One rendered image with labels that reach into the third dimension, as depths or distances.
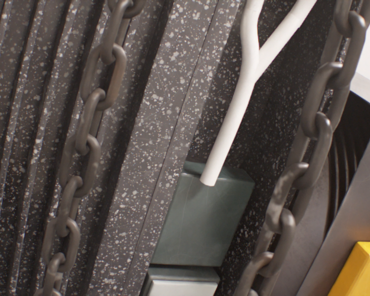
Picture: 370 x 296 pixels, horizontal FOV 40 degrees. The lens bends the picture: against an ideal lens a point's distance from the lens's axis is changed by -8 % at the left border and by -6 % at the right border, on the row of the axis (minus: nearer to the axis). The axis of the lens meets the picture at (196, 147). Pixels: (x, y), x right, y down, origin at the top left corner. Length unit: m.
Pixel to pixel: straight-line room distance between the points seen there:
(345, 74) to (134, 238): 0.40
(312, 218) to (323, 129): 0.43
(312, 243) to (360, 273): 0.07
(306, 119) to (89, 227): 0.40
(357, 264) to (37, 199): 0.33
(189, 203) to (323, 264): 0.16
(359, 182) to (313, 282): 0.12
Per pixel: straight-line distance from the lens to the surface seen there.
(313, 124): 0.18
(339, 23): 0.17
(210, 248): 0.64
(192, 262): 0.64
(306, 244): 0.61
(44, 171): 0.51
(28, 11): 0.45
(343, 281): 0.59
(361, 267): 0.57
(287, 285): 0.63
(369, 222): 0.58
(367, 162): 0.53
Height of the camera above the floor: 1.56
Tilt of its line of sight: 20 degrees down
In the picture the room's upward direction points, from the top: 19 degrees clockwise
